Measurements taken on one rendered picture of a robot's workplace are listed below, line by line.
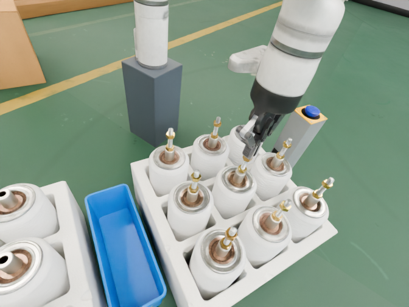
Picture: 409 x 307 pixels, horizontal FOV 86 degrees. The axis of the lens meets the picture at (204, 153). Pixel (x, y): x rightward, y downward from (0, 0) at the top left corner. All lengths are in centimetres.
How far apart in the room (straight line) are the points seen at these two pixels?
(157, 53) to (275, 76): 48
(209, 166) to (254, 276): 26
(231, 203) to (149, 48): 49
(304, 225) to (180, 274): 28
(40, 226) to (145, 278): 28
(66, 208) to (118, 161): 34
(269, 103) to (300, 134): 36
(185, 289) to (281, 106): 36
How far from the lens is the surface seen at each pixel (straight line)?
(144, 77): 73
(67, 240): 54
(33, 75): 131
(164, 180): 52
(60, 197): 59
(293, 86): 32
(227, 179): 50
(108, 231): 72
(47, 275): 46
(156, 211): 53
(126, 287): 66
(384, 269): 94
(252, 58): 36
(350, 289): 84
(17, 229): 51
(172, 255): 49
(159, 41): 72
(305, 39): 30
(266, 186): 58
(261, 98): 34
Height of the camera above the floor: 65
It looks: 47 degrees down
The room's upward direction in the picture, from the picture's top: 12 degrees clockwise
